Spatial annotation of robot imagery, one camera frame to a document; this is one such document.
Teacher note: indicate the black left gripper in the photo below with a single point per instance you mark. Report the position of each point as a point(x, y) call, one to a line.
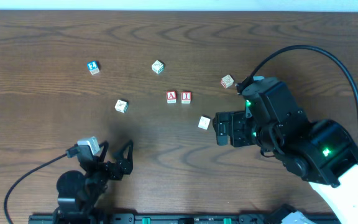
point(115, 168)

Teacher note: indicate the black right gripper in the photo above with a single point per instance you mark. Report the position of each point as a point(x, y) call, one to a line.
point(236, 129)

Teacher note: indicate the red letter I block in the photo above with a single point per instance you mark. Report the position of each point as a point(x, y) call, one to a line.
point(186, 97)

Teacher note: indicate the red letter A block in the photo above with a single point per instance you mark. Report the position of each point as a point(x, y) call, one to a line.
point(171, 97)

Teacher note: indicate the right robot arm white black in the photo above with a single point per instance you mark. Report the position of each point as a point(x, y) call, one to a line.
point(321, 153)

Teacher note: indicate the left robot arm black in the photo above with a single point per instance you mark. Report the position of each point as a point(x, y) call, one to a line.
point(77, 192)

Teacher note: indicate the white block blue edge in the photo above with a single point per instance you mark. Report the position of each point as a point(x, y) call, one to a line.
point(204, 122)

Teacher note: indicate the white block red side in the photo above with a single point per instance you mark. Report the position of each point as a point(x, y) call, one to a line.
point(227, 81)

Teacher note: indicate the blue number 2 block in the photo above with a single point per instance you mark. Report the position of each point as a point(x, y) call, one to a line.
point(93, 67)

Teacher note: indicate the white block green side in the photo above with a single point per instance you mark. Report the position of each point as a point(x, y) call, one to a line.
point(158, 67)

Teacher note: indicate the black mounting rail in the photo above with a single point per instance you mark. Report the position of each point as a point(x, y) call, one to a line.
point(128, 218)

